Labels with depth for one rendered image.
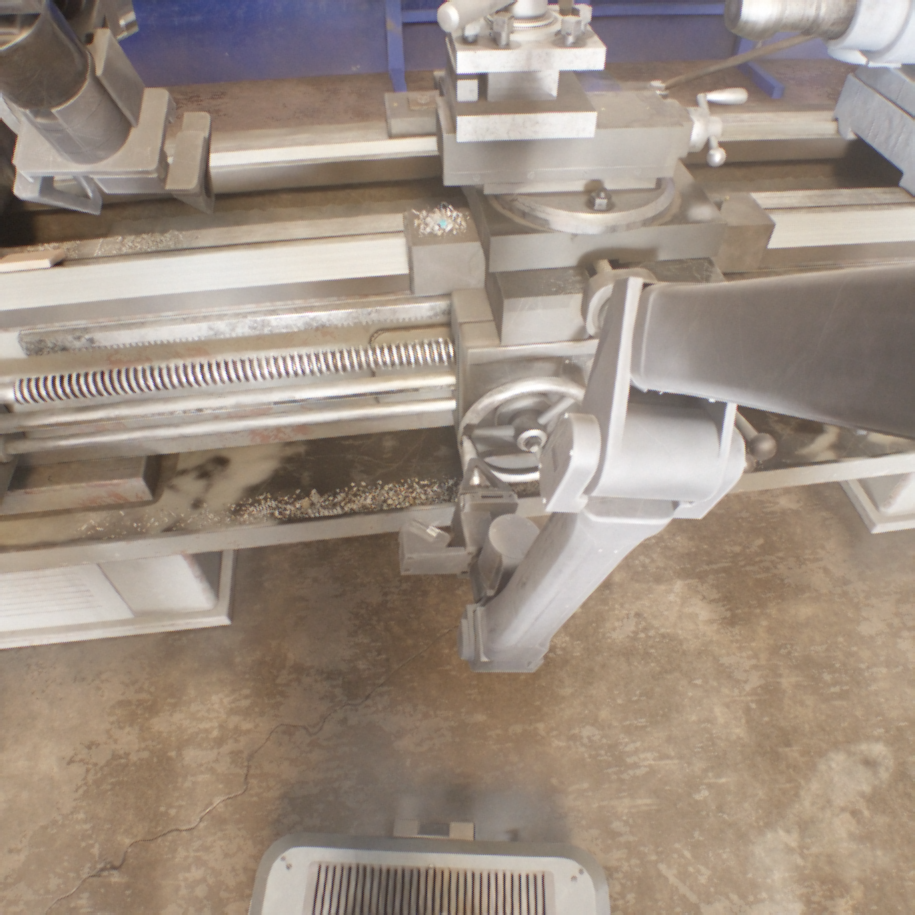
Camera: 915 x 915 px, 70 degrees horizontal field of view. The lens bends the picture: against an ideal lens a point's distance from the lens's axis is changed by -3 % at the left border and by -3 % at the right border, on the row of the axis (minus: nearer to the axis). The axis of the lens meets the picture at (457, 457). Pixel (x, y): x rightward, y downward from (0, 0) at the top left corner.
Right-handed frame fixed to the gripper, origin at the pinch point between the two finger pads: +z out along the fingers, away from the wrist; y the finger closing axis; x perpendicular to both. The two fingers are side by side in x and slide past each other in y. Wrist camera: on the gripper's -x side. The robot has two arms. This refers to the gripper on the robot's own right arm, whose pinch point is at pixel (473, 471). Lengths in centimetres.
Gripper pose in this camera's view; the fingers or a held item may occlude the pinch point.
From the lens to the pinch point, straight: 88.9
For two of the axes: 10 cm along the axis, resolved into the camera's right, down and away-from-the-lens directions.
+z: -1.4, -7.5, 6.5
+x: 9.8, 0.1, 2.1
